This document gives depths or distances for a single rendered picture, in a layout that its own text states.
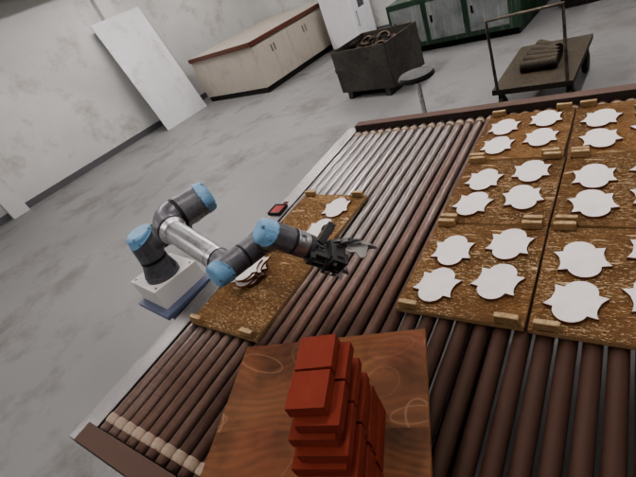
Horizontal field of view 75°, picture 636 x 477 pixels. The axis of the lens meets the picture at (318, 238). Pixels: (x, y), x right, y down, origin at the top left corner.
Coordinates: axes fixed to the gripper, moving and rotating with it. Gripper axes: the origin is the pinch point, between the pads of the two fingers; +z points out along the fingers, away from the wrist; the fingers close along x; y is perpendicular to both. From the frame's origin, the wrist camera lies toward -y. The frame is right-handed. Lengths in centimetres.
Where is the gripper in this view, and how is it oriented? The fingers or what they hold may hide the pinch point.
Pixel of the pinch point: (362, 258)
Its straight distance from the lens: 129.3
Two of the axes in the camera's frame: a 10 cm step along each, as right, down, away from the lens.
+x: 5.2, -5.7, -6.4
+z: 8.5, 2.9, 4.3
